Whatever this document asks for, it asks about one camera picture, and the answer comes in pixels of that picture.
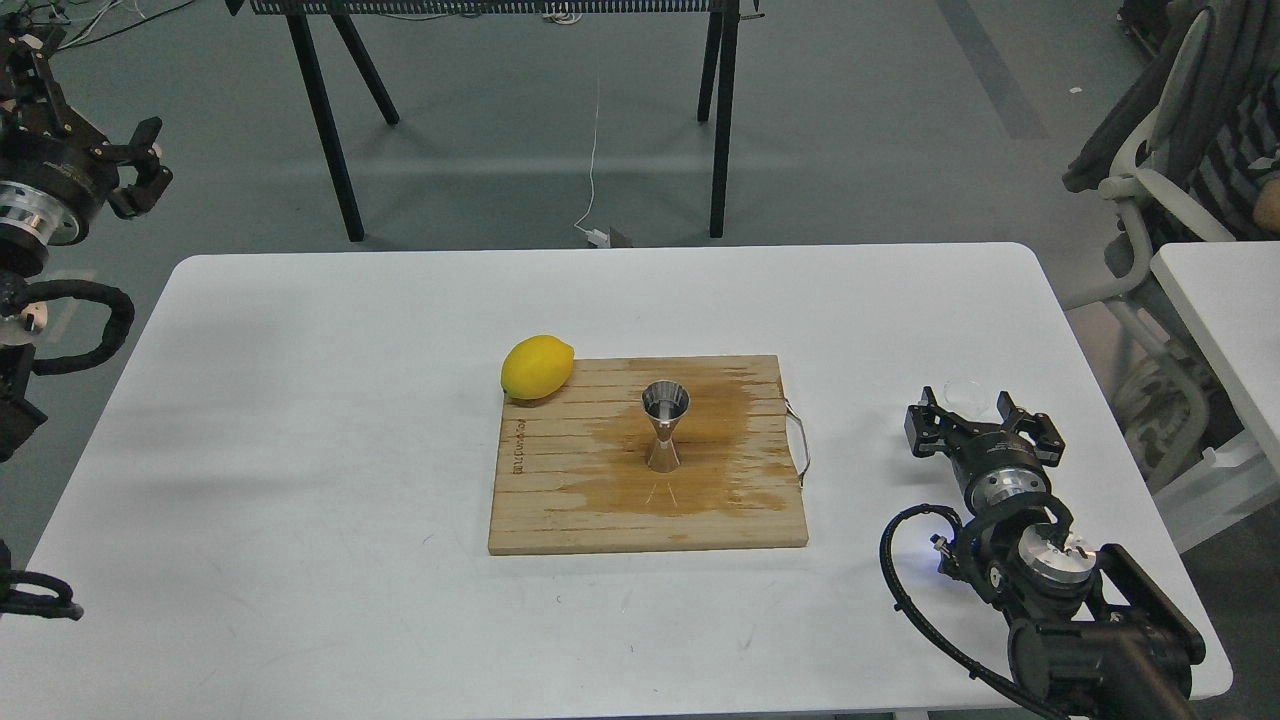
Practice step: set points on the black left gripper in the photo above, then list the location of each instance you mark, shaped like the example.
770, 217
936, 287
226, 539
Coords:
52, 189

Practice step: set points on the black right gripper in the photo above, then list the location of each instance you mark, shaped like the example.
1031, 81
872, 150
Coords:
995, 463

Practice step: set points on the steel double jigger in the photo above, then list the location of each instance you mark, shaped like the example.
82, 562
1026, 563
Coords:
664, 403

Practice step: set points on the small clear glass cup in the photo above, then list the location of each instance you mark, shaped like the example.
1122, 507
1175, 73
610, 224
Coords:
967, 398

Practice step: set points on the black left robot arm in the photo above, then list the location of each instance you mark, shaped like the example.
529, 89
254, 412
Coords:
25, 299

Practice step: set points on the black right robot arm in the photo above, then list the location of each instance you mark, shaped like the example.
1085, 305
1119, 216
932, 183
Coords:
1090, 634

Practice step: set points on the white office chair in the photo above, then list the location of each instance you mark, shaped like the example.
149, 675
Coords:
1206, 470

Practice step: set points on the white side table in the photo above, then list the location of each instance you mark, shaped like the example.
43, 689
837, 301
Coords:
1227, 293

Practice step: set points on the wooden cutting board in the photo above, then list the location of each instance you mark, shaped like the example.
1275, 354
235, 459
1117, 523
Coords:
571, 474

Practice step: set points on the person in striped shirt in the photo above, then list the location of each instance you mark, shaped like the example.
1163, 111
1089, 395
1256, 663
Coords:
1237, 177

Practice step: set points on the yellow lemon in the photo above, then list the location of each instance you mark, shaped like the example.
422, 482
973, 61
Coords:
536, 367

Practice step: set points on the black metal frame table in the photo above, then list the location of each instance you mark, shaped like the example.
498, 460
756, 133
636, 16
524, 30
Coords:
488, 65

